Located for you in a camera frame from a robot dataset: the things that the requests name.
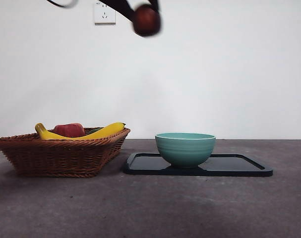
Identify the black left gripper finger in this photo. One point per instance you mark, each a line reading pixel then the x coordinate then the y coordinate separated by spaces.
pixel 123 8
pixel 155 5

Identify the dark red plum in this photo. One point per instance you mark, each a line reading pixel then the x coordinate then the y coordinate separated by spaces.
pixel 147 21

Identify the teal ribbed bowl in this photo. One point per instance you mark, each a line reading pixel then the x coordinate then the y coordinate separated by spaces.
pixel 185 153

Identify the yellow banana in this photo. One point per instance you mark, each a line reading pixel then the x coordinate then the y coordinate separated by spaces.
pixel 109 129

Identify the green vegetable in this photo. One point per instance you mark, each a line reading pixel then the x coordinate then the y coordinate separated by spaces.
pixel 93 130

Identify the red apple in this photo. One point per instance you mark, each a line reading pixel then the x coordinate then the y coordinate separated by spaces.
pixel 69 129

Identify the dark rectangular tray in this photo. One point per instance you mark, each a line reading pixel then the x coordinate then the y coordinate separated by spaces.
pixel 145 166

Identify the brown wicker basket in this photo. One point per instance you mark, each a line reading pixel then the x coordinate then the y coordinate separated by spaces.
pixel 56 158

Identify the white wall socket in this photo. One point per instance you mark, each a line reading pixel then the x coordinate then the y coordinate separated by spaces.
pixel 104 18

